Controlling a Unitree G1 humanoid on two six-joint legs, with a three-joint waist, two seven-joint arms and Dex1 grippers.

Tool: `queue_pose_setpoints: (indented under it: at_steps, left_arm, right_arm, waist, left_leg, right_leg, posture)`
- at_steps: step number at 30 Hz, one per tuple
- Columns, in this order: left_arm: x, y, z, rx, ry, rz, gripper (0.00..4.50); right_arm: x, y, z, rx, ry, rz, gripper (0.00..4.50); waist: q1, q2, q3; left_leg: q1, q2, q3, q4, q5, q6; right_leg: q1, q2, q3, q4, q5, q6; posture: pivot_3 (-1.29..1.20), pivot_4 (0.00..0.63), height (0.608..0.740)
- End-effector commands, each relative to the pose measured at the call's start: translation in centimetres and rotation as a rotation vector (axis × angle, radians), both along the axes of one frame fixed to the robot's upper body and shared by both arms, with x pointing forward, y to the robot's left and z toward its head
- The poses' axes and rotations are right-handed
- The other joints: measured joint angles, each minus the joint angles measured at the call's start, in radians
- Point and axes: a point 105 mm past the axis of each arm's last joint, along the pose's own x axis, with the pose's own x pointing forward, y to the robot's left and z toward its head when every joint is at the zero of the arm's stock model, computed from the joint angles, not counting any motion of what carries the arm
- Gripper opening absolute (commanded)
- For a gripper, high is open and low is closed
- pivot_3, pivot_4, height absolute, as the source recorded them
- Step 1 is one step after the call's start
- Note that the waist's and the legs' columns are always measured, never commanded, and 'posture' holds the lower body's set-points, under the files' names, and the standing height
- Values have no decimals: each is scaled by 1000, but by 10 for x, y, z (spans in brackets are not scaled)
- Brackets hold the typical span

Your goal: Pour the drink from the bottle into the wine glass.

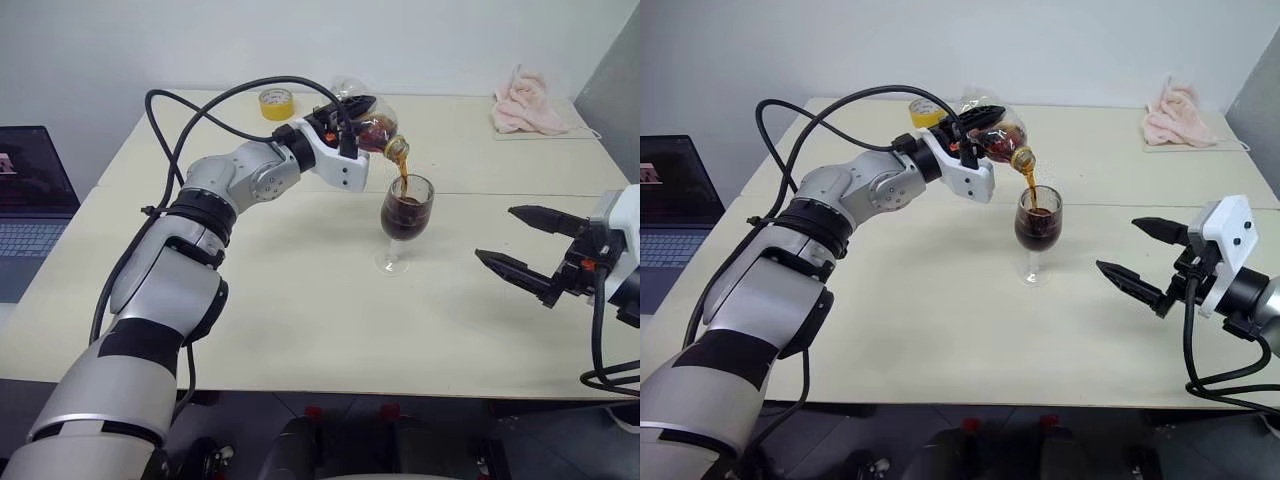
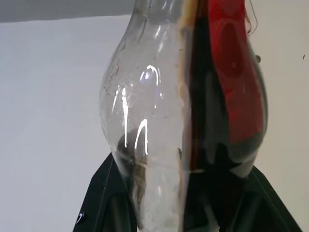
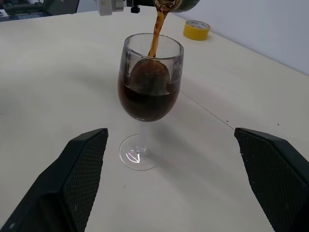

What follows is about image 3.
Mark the yellow tape roll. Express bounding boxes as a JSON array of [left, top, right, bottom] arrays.
[[182, 19, 211, 42]]

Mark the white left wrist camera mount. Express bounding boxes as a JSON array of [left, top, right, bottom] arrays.
[[96, 0, 126, 17]]

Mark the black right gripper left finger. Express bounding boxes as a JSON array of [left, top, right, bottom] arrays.
[[0, 128, 109, 232]]

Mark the dark soy sauce bottle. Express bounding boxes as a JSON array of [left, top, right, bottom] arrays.
[[153, 0, 201, 14]]

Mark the wine glass with dark liquid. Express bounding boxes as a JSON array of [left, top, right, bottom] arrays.
[[117, 33, 185, 172]]

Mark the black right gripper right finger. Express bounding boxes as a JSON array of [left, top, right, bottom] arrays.
[[234, 127, 309, 232]]

